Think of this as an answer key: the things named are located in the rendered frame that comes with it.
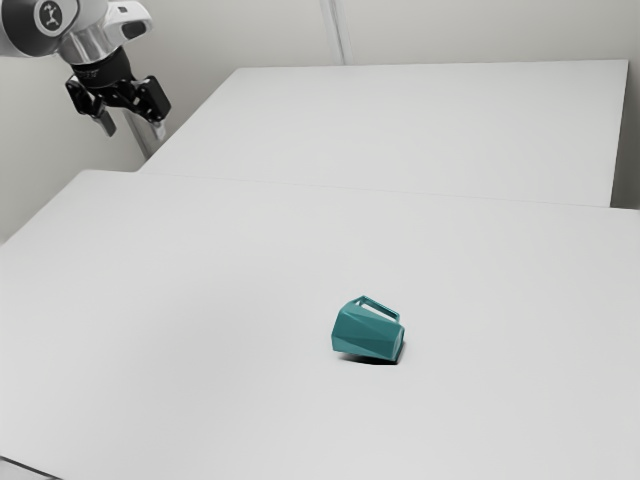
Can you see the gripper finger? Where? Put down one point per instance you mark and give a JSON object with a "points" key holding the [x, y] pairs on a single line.
{"points": [[150, 102], [87, 102]]}

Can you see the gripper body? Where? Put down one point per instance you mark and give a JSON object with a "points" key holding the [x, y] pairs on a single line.
{"points": [[106, 73]]}

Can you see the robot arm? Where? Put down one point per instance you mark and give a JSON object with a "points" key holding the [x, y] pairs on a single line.
{"points": [[60, 22]]}

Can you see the teal faceted mug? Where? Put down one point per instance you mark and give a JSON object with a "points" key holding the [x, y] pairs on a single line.
{"points": [[367, 332]]}

